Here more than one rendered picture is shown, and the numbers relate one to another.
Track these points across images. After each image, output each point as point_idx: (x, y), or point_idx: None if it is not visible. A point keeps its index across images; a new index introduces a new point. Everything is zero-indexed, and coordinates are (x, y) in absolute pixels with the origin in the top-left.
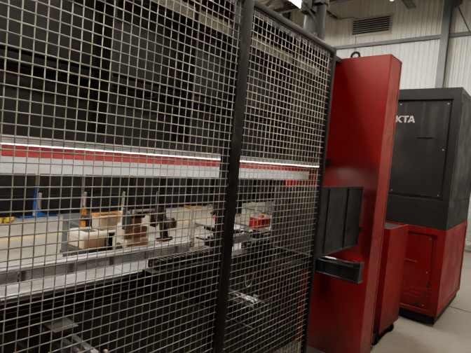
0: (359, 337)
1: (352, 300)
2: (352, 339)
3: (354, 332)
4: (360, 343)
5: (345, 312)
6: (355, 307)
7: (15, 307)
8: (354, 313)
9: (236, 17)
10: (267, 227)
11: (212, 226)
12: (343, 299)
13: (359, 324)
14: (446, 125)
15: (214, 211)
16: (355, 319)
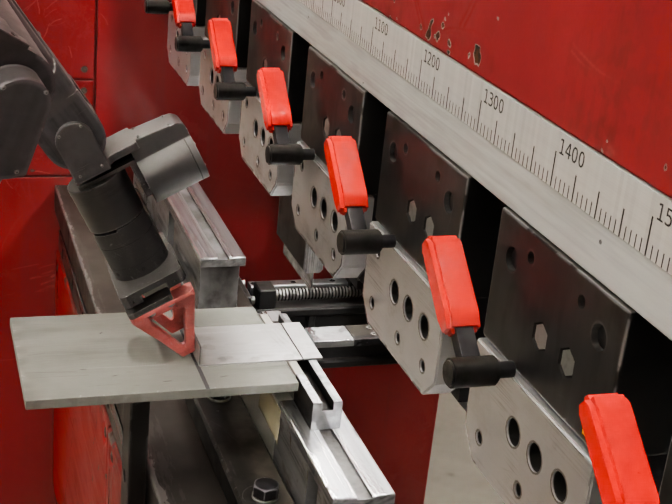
0: (423, 485)
1: (400, 373)
2: (396, 501)
3: (403, 476)
4: (423, 501)
5: (370, 424)
6: (410, 395)
7: None
8: (405, 416)
9: None
10: (201, 231)
11: (196, 389)
12: (365, 383)
13: (422, 445)
14: None
15: (160, 281)
16: (409, 432)
